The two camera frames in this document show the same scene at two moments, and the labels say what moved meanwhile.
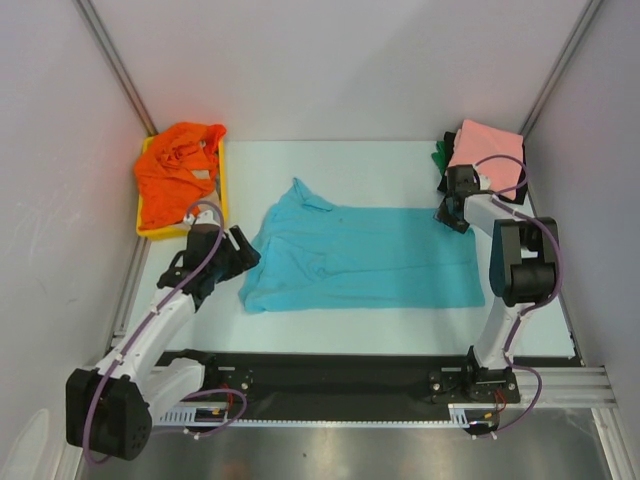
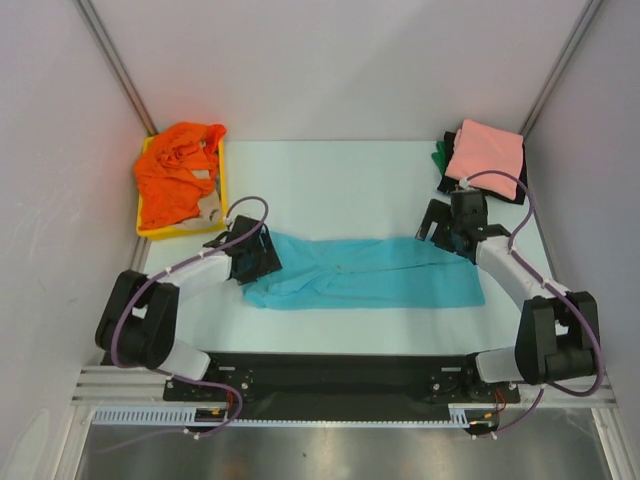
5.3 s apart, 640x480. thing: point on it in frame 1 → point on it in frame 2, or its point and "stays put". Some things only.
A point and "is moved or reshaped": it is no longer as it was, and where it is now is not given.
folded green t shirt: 439,156 stays put
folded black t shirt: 522,186 stays put
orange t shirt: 176,167 stays put
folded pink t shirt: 497,155 stays put
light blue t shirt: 307,256 is moved or reshaped
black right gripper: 452,216 → 435,226
